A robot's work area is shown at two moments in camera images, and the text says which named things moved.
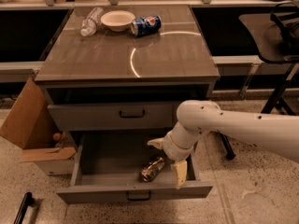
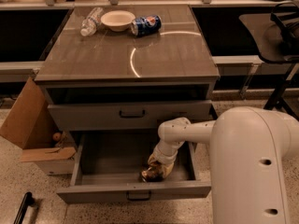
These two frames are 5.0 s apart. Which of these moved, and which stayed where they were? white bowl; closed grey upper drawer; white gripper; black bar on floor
Moved: white gripper
Stayed: white bowl; closed grey upper drawer; black bar on floor
